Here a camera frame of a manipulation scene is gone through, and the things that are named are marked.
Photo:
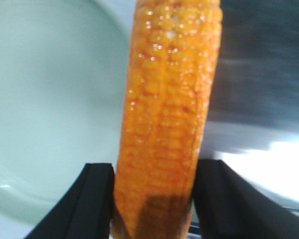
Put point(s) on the pale green round plate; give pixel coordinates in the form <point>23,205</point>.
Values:
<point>62,81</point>

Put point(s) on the orange corn cob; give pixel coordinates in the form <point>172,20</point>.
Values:
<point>173,56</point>

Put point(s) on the black and silver kitchen scale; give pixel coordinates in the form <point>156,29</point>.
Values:
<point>253,122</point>

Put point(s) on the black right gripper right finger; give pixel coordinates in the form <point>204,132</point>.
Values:
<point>228,207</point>

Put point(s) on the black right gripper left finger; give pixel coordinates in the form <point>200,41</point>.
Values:
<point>85,210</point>

